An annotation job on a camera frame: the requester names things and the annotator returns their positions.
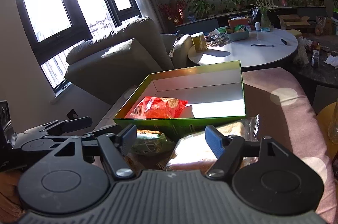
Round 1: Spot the beige sofa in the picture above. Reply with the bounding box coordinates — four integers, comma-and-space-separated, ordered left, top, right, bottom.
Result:
65, 17, 192, 105

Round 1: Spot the glass mug with spoon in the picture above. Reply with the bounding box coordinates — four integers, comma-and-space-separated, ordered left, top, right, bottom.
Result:
328, 103, 338, 145

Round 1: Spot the small dark glass bottle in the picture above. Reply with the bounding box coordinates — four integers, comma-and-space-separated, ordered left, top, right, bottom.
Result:
311, 50, 320, 68

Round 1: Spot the green cardboard box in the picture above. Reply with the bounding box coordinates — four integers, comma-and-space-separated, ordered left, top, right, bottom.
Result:
113, 61, 246, 141

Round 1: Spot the cardboard box on floor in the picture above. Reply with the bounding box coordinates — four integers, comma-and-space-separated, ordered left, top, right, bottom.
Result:
278, 15, 310, 30

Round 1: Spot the green snack packet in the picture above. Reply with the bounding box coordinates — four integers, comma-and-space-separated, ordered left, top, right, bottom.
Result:
131, 130, 176, 156

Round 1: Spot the bread loaf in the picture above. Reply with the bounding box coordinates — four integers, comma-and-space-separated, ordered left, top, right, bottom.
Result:
165, 115, 259, 174

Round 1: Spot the red crinkled snack bag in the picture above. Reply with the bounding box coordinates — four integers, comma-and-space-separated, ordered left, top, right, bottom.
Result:
128, 96, 188, 119

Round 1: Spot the round white coffee table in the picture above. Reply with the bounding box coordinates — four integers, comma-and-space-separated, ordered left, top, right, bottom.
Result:
188, 28, 298, 69

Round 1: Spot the dark tv console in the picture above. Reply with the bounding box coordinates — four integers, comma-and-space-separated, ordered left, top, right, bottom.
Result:
175, 6, 327, 34

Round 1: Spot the teal bowl of snacks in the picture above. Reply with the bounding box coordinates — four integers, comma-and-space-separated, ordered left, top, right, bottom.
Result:
226, 25, 249, 41

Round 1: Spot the black pen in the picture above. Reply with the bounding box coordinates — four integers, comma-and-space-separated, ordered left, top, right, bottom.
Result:
251, 44, 275, 48

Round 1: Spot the white crumpled tissue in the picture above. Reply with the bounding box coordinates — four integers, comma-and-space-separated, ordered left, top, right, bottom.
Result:
324, 55, 338, 69

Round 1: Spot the orange tissue box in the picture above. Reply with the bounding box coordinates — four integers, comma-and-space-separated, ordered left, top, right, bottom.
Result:
228, 16, 249, 28

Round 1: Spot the round dark marble table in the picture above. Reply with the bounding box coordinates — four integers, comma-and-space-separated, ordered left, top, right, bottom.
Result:
291, 34, 337, 88

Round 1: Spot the glass vase with plant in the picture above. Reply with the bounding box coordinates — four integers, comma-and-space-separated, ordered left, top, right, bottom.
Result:
253, 0, 274, 28

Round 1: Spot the yellow canister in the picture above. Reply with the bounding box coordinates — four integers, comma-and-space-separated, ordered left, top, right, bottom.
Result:
191, 32, 207, 52

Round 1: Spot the red flower arrangement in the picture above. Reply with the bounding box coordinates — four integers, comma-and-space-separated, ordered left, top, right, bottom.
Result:
158, 0, 188, 25

